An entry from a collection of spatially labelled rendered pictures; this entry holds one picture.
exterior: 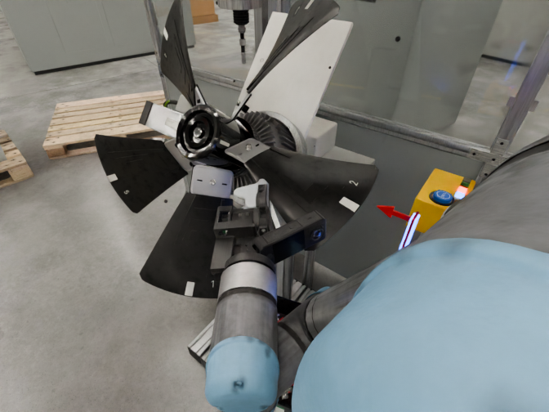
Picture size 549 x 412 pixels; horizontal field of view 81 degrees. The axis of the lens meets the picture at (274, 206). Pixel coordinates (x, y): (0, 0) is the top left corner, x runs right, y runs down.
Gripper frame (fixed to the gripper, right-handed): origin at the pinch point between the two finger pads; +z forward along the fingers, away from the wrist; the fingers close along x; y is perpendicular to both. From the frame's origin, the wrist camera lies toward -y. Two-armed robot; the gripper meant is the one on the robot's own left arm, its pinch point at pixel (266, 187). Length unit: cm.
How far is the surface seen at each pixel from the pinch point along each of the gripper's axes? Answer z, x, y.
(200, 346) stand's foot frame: 25, 106, 44
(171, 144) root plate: 19.3, -0.7, 22.7
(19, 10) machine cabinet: 439, 0, 333
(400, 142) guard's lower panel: 60, 29, -46
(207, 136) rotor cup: 11.5, -5.6, 11.7
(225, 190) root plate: 10.4, 7.5, 10.6
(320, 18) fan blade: 17.2, -23.1, -12.1
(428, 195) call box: 11.1, 14.6, -35.8
